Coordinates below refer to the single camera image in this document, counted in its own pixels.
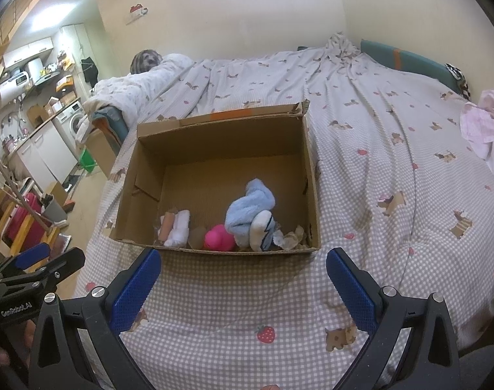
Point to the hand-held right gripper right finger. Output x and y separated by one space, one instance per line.
350 288

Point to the white base cabinet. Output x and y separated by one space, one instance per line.
44 154

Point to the wooden rack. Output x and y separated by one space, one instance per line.
3 211

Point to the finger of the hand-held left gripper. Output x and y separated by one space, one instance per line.
33 256
64 266

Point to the white wall cabinet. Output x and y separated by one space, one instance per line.
27 50

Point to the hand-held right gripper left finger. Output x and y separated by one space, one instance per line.
135 288

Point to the white blue striped sock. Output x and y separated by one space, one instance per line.
262 229

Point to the black white patterned cloth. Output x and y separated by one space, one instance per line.
458 79

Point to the pink rubber duck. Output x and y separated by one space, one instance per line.
218 239

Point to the light blue plush towel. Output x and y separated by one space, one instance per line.
247 211

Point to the white washing machine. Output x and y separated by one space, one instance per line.
70 126

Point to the brown cardboard box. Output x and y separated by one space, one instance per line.
230 146

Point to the tall white cupboard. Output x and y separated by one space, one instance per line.
76 53

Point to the white quilted duvet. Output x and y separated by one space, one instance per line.
149 85

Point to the crumpled beige paper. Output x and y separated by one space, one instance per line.
291 237

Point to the plain brown carton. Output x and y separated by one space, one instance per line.
102 154

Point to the printed checkered bed sheet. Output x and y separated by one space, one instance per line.
372 150

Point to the pink cloth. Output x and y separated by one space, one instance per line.
488 130

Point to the green bin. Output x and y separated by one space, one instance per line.
87 161

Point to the black hanging garment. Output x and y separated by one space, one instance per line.
89 71

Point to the peach soft roll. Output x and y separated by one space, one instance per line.
167 227

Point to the grey trash bin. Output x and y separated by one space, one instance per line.
54 211

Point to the white water heater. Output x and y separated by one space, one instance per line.
11 89

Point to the pink suitcase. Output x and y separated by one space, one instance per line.
23 221

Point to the grey striped plush toy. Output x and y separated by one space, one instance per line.
145 61

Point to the red wall sticker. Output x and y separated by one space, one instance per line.
137 11

